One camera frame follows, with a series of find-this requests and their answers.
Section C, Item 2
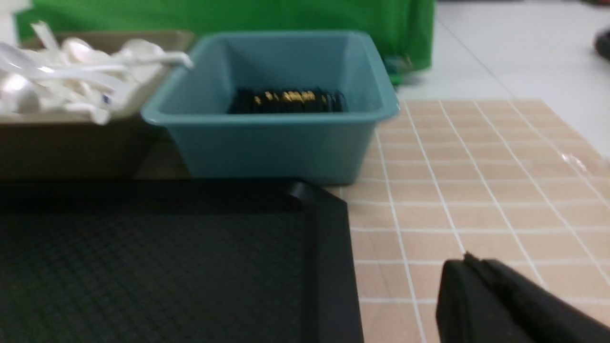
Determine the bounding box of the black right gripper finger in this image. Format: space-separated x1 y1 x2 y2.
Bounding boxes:
436 252 610 343

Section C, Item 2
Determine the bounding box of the checkered beige table mat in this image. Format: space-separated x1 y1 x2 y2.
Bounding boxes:
327 100 610 343

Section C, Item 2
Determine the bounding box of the pile of black chopsticks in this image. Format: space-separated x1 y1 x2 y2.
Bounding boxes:
226 88 348 115

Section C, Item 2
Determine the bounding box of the green cloth backdrop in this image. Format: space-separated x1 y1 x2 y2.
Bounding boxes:
13 0 436 71

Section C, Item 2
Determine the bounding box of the teal plastic bin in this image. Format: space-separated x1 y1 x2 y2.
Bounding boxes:
140 30 399 185

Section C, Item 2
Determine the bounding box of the black serving tray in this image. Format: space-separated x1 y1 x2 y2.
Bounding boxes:
0 180 364 343

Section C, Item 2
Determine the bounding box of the olive plastic bin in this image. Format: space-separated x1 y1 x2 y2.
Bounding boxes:
0 30 195 181

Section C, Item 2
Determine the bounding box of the pile of white spoons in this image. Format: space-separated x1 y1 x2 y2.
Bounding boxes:
1 21 195 125

